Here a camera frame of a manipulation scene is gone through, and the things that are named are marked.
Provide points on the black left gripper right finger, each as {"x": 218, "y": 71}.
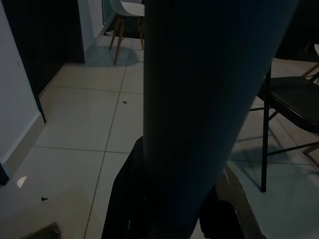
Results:
{"x": 231, "y": 216}

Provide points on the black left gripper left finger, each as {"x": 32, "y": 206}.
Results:
{"x": 127, "y": 199}

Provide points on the brown cardboard box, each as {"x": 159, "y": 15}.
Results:
{"x": 47, "y": 231}

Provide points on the black cabinet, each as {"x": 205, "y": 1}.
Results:
{"x": 3, "y": 174}

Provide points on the black folding chair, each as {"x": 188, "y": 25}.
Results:
{"x": 294, "y": 99}

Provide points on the dark door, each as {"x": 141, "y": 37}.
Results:
{"x": 49, "y": 37}

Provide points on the white chair wooden legs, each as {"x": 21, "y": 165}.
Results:
{"x": 124, "y": 7}
{"x": 317, "y": 49}

